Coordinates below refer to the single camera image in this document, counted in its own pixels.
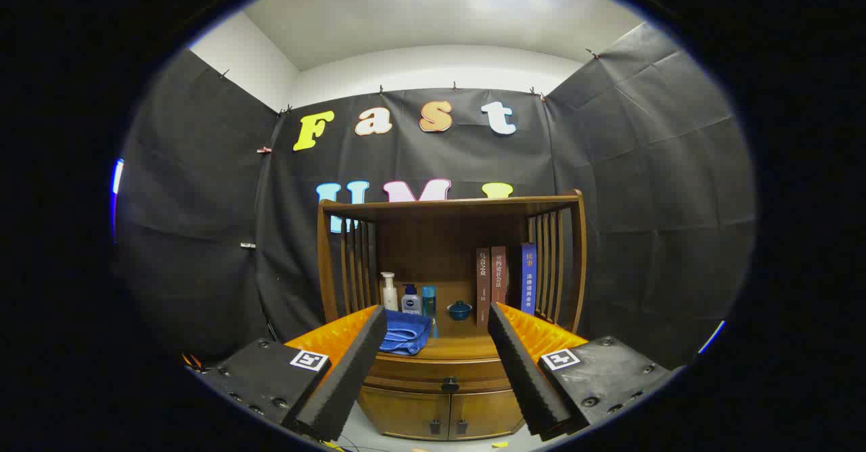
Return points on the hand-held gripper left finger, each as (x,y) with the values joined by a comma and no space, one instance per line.
(352,371)

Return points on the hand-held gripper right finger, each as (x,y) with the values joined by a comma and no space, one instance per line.
(521,371)

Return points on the wooden drawer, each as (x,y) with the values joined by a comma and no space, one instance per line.
(419,374)

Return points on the wooden cabinet door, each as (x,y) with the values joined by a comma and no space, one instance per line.
(406,413)
(487,415)

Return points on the wooden countertop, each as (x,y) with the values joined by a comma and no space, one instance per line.
(460,345)

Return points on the wooden cabinet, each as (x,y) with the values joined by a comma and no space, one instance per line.
(433,249)

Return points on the blue towel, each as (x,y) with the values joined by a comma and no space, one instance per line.
(406,333)

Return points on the white pump bottle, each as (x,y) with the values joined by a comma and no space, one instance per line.
(390,298)

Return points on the blue lidded cup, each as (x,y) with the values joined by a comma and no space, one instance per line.
(459,312)

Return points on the small blue-capped white bottle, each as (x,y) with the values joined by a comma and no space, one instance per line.
(411,302)

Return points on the blue book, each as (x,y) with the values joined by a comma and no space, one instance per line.
(528,279)

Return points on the brown book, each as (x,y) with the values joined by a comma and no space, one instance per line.
(498,276)
(482,283)

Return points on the teal slim bottle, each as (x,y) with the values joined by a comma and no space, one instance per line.
(429,302)

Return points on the black backdrop cloth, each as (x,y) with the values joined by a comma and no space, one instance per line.
(643,201)

